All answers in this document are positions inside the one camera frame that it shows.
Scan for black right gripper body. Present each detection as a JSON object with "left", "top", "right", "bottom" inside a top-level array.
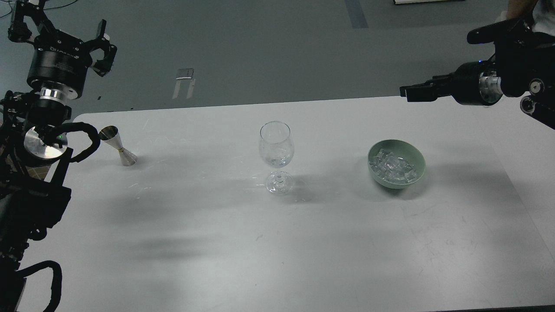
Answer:
[{"left": 447, "top": 61, "right": 504, "bottom": 107}]

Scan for white chair frame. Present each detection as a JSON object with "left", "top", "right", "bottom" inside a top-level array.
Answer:
[{"left": 494, "top": 10, "right": 508, "bottom": 23}]

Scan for black camera on right arm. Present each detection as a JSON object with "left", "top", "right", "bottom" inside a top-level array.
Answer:
[{"left": 466, "top": 18, "right": 530, "bottom": 44}]

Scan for pile of ice cubes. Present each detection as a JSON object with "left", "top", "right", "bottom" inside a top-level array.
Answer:
[{"left": 369, "top": 148, "right": 418, "bottom": 184}]

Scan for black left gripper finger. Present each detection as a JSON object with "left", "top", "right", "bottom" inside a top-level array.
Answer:
[
  {"left": 82, "top": 19, "right": 117, "bottom": 77},
  {"left": 8, "top": 0, "right": 57, "bottom": 48}
]

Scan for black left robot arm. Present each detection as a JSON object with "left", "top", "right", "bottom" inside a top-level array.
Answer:
[{"left": 1, "top": 0, "right": 117, "bottom": 312}]

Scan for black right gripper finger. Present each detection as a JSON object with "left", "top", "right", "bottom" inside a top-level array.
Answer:
[
  {"left": 405, "top": 84, "right": 451, "bottom": 102},
  {"left": 400, "top": 75, "right": 454, "bottom": 98}
]

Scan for person in dark clothes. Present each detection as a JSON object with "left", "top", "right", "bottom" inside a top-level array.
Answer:
[{"left": 505, "top": 0, "right": 555, "bottom": 36}]

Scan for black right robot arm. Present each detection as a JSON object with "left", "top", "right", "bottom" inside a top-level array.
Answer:
[{"left": 400, "top": 19, "right": 555, "bottom": 128}]

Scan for steel double jigger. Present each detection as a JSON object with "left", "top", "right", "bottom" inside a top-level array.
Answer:
[{"left": 98, "top": 126, "right": 137, "bottom": 166}]

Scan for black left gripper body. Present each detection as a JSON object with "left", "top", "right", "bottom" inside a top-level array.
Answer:
[{"left": 26, "top": 39, "right": 92, "bottom": 99}]

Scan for clear wine glass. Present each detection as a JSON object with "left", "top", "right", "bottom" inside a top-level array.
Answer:
[{"left": 258, "top": 121, "right": 294, "bottom": 194}]

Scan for green bowl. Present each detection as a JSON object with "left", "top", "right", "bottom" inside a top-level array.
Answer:
[{"left": 367, "top": 140, "right": 427, "bottom": 190}]

